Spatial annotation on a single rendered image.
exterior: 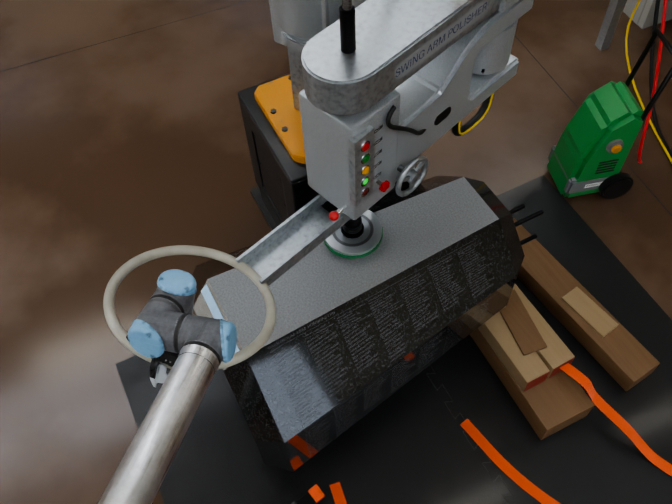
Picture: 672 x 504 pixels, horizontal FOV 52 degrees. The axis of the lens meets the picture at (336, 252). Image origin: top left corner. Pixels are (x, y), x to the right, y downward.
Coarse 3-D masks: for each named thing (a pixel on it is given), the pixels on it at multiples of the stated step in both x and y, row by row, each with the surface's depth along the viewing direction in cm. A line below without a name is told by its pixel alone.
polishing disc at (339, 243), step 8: (368, 216) 252; (376, 216) 252; (368, 224) 250; (376, 224) 250; (336, 232) 249; (368, 232) 248; (376, 232) 248; (328, 240) 247; (336, 240) 247; (344, 240) 246; (352, 240) 246; (360, 240) 246; (368, 240) 246; (376, 240) 246; (336, 248) 245; (344, 248) 245; (352, 248) 244; (360, 248) 244; (368, 248) 244
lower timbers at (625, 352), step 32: (544, 256) 331; (544, 288) 322; (576, 320) 312; (608, 352) 303; (640, 352) 302; (512, 384) 298; (544, 384) 294; (576, 384) 293; (544, 416) 286; (576, 416) 288
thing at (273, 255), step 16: (304, 208) 225; (320, 208) 231; (288, 224) 223; (304, 224) 227; (320, 224) 227; (336, 224) 223; (272, 240) 222; (288, 240) 223; (304, 240) 223; (320, 240) 222; (240, 256) 215; (256, 256) 220; (272, 256) 220; (288, 256) 214; (304, 256) 220; (272, 272) 211
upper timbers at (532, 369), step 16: (528, 304) 304; (496, 320) 300; (544, 320) 299; (496, 336) 296; (512, 336) 295; (544, 336) 295; (496, 352) 300; (512, 352) 291; (544, 352) 291; (560, 352) 291; (512, 368) 292; (528, 368) 287; (544, 368) 287; (528, 384) 286
